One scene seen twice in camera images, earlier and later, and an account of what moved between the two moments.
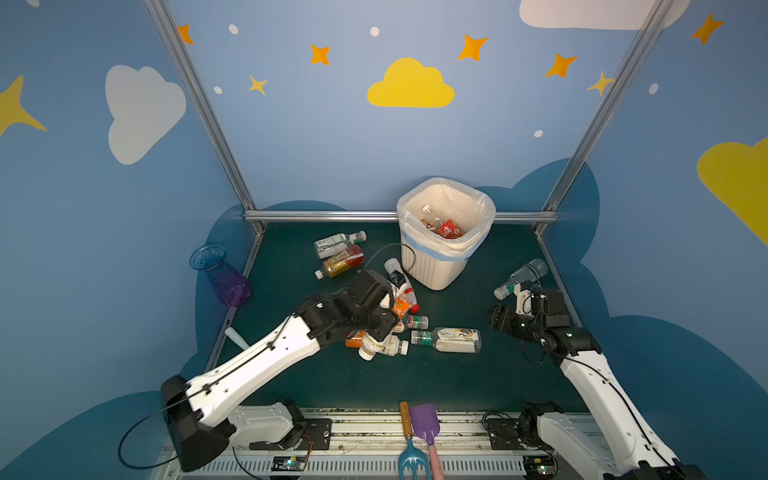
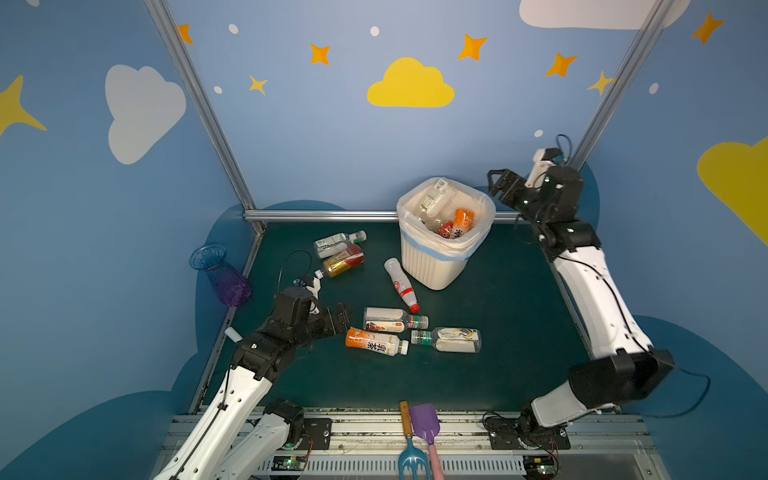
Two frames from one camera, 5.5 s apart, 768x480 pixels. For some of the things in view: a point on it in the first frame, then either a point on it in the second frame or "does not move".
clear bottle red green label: (450, 230) does not move
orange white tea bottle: (400, 307) -> (462, 224)
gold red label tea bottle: (353, 256) does not move
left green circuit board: (288, 463) does not move
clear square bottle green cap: (450, 339) does not move
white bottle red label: (402, 288) does not move
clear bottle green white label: (337, 243) does not move
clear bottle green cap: (534, 270) -> (434, 195)
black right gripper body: (504, 320) -> (513, 188)
